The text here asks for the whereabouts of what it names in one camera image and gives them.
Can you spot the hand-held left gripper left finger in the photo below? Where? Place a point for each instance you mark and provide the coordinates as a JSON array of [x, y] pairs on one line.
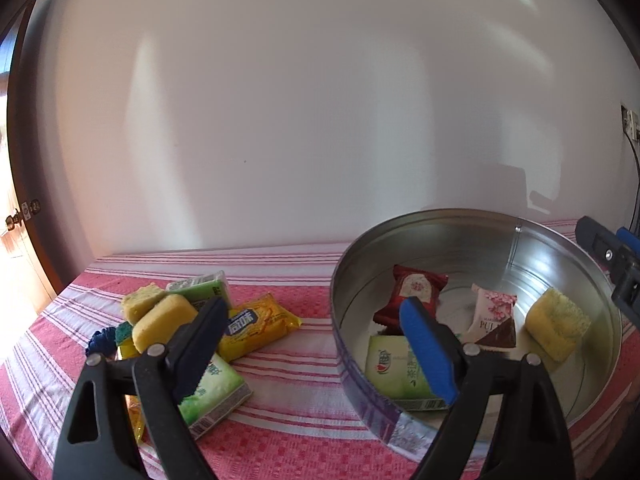
[[200, 355]]

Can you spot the pink white snack packet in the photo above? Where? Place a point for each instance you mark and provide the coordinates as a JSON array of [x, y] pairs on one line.
[[492, 315]]

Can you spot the brown wooden door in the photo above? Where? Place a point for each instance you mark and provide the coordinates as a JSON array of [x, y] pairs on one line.
[[17, 160]]

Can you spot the pink striped tablecloth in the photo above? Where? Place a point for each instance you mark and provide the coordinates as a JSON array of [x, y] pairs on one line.
[[300, 280]]

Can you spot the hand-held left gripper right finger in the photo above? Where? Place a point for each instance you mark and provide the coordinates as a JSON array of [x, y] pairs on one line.
[[430, 355]]

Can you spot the yellow biscuit packet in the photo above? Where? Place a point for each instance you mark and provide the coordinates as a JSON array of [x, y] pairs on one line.
[[255, 327]]

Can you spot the smooth yellow sponge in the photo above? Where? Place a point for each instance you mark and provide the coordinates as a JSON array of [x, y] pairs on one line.
[[160, 320]]

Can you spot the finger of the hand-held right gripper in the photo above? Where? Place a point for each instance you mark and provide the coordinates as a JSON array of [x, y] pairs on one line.
[[597, 240]]

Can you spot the speckled yellow sponge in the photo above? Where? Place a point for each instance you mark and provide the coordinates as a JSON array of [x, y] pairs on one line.
[[555, 322]]

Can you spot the round metal tin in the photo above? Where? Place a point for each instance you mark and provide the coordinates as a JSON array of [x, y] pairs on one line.
[[450, 240]]

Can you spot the white wall socket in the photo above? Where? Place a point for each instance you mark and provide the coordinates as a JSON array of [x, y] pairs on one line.
[[631, 122]]

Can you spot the dark blue cloth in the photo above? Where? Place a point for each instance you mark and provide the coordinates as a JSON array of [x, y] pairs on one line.
[[102, 342]]

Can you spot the rough yellow sponge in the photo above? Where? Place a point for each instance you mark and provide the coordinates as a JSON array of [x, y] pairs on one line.
[[140, 300]]

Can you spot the orange snack packet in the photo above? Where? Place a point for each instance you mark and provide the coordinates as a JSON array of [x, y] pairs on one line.
[[134, 417]]

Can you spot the green and yellow scouring sponge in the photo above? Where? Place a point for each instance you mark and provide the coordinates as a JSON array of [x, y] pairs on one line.
[[125, 335]]

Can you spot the red snack packet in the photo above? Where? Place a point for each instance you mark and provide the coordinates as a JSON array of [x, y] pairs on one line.
[[415, 287]]

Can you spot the green tissue pack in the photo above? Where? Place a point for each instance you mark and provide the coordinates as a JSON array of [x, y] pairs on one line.
[[387, 365], [200, 285], [220, 385]]

